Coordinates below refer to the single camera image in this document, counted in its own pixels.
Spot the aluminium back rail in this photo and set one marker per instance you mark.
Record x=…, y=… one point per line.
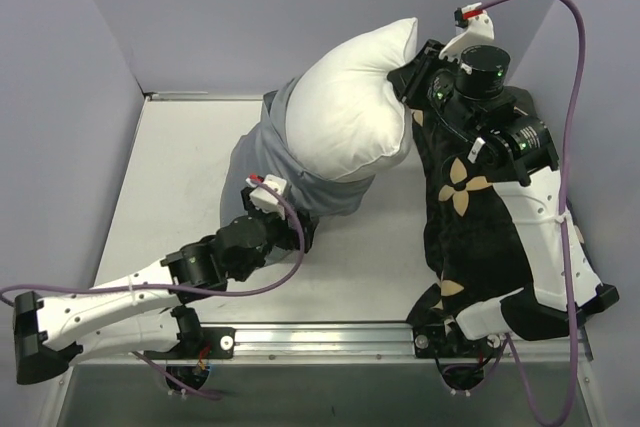
x=195, y=96

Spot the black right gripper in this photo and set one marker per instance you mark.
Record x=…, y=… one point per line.
x=414, y=73

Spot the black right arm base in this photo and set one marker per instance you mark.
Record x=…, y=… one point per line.
x=444, y=340

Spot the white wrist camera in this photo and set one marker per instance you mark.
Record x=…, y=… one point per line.
x=263, y=191
x=473, y=26

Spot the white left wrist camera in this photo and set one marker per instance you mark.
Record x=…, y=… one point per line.
x=263, y=191

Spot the aluminium rail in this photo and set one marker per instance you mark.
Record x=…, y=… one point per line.
x=330, y=341
x=195, y=96

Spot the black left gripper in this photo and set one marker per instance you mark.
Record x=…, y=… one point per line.
x=298, y=226

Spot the black floral plush pillow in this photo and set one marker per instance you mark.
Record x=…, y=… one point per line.
x=465, y=227

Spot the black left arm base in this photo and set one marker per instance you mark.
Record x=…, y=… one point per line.
x=196, y=341

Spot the aluminium front rail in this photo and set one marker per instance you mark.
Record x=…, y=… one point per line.
x=330, y=341

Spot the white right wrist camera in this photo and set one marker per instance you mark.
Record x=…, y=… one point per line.
x=473, y=26

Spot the grey pillowcase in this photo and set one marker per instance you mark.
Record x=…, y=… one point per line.
x=264, y=150

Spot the white pillow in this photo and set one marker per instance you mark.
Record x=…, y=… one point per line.
x=343, y=121

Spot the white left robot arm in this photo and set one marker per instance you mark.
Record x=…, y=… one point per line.
x=148, y=311

